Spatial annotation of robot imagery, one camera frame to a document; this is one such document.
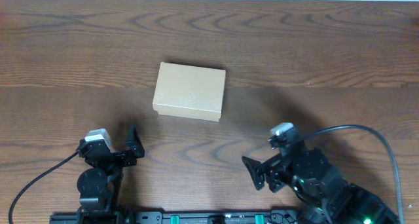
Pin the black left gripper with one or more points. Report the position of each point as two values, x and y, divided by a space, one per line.
136 150

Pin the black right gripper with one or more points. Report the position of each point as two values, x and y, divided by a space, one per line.
273 167

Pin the cardboard box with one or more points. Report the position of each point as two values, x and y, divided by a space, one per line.
189 91

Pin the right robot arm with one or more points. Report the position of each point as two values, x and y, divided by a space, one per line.
328 197

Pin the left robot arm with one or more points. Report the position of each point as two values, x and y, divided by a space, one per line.
100 185

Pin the green right clamp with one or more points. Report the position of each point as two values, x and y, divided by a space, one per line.
259 219

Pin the green clamp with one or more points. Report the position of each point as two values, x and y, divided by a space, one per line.
174 219
259 219

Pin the green left clamp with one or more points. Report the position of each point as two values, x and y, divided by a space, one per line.
174 219

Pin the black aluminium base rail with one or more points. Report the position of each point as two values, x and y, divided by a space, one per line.
271 217

